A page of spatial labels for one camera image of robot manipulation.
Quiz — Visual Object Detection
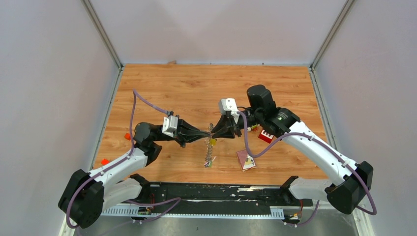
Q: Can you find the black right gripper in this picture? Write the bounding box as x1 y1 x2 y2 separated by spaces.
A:
210 108 263 138

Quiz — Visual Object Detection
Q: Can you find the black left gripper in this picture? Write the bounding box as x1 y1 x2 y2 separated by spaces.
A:
155 115 210 148

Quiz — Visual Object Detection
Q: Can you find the key with yellow tag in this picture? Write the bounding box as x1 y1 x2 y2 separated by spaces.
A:
209 138 217 146

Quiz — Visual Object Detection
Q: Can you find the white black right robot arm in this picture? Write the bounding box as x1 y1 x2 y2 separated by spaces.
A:
211 85 377 215

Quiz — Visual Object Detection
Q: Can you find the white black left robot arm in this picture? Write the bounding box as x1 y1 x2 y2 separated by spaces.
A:
58 116 210 229

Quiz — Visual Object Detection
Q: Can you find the toy brick car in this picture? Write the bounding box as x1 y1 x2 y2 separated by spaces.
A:
247 124 260 132

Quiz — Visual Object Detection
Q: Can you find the red white toy brick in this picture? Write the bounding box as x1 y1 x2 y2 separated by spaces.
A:
258 129 274 144

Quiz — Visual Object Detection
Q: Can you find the playing card box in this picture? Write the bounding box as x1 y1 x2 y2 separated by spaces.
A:
236 150 256 172

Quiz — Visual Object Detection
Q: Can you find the orange red brick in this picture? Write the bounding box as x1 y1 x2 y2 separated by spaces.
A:
101 159 110 166

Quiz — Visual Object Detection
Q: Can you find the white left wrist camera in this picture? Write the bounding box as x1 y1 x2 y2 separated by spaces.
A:
162 112 179 138

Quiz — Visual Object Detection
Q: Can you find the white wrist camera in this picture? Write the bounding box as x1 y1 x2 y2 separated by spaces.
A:
162 112 179 138
218 98 240 124

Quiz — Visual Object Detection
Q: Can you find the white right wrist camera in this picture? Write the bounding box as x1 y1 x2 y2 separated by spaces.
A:
218 98 240 124

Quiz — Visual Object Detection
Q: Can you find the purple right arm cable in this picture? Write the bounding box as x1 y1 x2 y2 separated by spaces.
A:
238 111 378 227

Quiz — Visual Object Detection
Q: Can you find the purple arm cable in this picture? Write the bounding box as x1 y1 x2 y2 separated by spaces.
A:
238 111 378 227
65 89 182 236

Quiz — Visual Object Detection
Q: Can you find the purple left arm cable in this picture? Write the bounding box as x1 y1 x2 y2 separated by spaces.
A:
65 89 182 236

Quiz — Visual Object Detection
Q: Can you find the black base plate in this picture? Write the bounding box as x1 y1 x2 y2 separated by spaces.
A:
111 181 313 216

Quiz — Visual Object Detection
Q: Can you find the slotted white cable duct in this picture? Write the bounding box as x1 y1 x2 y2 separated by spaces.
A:
101 205 285 220

